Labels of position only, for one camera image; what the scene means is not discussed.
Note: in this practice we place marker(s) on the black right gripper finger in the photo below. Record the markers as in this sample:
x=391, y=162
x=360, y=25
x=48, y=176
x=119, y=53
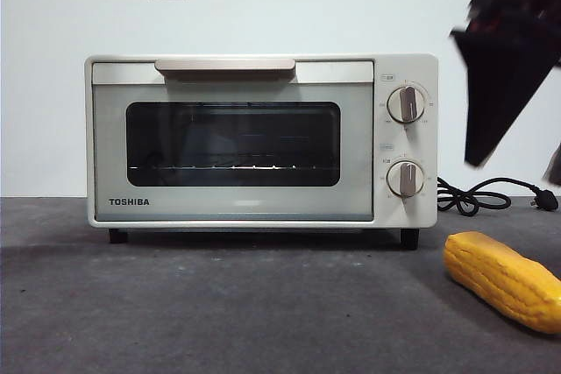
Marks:
x=495, y=85
x=555, y=168

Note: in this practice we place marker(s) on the cream toaster oven body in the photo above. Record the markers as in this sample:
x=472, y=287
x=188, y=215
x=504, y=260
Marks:
x=427, y=146

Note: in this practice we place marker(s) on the beige oven knob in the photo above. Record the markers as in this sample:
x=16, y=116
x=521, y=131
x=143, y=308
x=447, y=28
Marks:
x=406, y=105
x=406, y=178

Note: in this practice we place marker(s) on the oven door with glass window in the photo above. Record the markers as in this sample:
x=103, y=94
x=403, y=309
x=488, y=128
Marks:
x=232, y=203

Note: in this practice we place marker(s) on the yellow corn cob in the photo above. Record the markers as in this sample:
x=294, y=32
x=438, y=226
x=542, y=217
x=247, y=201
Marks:
x=495, y=277

